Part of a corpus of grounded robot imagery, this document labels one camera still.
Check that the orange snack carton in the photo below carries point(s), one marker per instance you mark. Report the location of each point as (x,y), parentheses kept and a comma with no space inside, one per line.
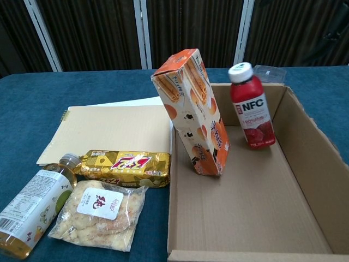
(191,114)

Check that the red juice bottle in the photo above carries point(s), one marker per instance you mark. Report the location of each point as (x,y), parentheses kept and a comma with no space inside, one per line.
(253,114)

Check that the clear red snack cup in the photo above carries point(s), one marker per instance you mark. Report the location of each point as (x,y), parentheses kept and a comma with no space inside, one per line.
(271,74)

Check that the open cardboard box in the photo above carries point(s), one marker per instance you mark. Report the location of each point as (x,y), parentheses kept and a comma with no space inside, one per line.
(245,204)

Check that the gold biscuit packet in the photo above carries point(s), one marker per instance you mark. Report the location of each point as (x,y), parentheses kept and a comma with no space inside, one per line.
(122,166)

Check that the clear bag of pastries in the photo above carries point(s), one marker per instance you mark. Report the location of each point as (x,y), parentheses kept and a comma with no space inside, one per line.
(101,218)

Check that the blue felt table cover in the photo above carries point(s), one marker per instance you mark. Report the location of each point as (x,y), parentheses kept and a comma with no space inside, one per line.
(27,95)

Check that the yellow tea bottle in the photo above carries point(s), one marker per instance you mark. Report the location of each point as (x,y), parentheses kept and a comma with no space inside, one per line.
(32,202)

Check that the white partition post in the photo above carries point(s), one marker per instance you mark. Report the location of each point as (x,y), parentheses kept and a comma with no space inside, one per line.
(143,35)
(43,35)
(243,35)

